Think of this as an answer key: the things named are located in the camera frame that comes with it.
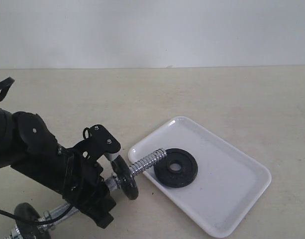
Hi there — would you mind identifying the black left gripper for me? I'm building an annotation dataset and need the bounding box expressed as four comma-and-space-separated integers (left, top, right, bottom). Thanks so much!
11, 145, 117, 228

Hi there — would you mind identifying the chrome dumbbell bar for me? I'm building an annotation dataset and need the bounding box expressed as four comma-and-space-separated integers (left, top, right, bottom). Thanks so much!
6, 148, 167, 239

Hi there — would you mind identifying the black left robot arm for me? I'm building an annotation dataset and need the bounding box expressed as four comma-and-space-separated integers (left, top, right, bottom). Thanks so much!
0, 108, 116, 229

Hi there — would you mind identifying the black weight plate on bar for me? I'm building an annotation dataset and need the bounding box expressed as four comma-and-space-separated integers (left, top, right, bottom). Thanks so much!
111, 155, 139, 200

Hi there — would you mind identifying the white rectangular tray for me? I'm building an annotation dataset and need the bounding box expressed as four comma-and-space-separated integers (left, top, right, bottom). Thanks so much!
128, 116, 272, 238

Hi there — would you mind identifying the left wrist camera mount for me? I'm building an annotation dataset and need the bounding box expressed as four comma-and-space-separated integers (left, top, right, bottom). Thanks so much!
73, 124, 121, 162

